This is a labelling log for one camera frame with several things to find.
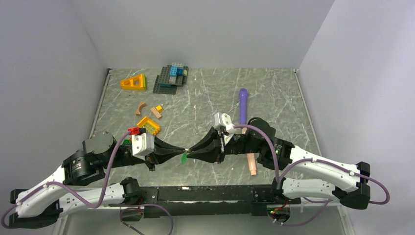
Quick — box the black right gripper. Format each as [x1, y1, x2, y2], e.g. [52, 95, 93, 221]
[186, 126, 262, 164]

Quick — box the yellow window brick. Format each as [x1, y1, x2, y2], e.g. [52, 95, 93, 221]
[137, 117, 161, 135]

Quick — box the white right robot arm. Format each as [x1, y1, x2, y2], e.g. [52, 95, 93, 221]
[187, 114, 370, 210]

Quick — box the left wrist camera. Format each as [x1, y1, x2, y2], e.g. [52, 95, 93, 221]
[132, 133, 155, 160]

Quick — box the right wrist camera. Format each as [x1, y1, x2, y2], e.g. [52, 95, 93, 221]
[213, 112, 237, 145]

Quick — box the straight tan wooden block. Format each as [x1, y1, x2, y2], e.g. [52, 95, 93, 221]
[150, 107, 162, 119]

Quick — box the grey blue brick stack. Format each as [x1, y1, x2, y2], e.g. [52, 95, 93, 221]
[152, 62, 189, 94]

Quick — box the green key tag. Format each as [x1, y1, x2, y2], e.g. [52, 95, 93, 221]
[181, 153, 187, 164]

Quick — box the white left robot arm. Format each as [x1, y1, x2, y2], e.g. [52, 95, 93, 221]
[1, 128, 185, 229]

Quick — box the curved tan wooden block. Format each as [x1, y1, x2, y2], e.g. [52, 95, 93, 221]
[135, 102, 146, 117]

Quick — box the yellow cube block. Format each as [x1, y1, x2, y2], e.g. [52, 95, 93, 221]
[156, 105, 163, 113]

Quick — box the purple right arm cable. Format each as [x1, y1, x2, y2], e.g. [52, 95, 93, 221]
[233, 124, 391, 206]

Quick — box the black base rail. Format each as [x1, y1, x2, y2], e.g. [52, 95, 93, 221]
[121, 185, 301, 218]

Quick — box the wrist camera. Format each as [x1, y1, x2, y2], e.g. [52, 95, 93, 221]
[132, 133, 155, 160]
[213, 112, 237, 145]

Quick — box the beige toy microphone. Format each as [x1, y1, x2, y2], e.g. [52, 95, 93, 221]
[242, 127, 258, 176]

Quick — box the purple toy microphone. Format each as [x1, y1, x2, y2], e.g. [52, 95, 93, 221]
[239, 88, 248, 124]

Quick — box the orange triangular brick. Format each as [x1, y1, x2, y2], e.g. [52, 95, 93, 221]
[120, 74, 147, 91]

